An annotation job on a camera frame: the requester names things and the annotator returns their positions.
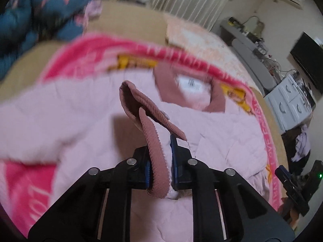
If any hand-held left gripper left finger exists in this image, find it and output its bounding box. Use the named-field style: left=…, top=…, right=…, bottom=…
left=28, top=146, right=152, bottom=242

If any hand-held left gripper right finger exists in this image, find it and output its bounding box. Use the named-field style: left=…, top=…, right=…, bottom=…
left=170, top=134, right=296, bottom=242

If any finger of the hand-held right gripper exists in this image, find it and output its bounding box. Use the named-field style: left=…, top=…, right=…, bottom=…
left=275, top=165, right=310, bottom=216

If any pink quilted jacket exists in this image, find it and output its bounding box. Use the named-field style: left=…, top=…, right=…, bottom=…
left=0, top=63, right=268, bottom=242

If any lilac clothing heap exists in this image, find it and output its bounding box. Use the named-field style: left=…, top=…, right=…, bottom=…
left=291, top=125, right=312, bottom=163

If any white chest of drawers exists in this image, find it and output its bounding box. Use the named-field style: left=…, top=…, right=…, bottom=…
left=265, top=74, right=316, bottom=134

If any peach patterned blanket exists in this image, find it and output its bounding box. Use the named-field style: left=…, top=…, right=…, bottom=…
left=165, top=18, right=253, bottom=89

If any black television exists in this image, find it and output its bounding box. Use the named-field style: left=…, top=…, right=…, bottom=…
left=290, top=31, right=323, bottom=94

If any pink printed blanket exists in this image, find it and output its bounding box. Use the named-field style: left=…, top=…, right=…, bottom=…
left=0, top=34, right=285, bottom=237

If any grey desk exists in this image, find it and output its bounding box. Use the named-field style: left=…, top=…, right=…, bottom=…
left=219, top=18, right=280, bottom=91

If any clutter of small electronics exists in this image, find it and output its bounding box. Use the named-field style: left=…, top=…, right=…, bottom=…
left=227, top=16, right=283, bottom=76

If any tan bed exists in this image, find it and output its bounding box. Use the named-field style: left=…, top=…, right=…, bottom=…
left=0, top=0, right=290, bottom=182

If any light pink floral garment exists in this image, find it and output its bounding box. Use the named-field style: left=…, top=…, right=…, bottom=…
left=84, top=0, right=103, bottom=28

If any blue floral garment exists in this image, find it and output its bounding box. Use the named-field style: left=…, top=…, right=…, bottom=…
left=0, top=0, right=101, bottom=73

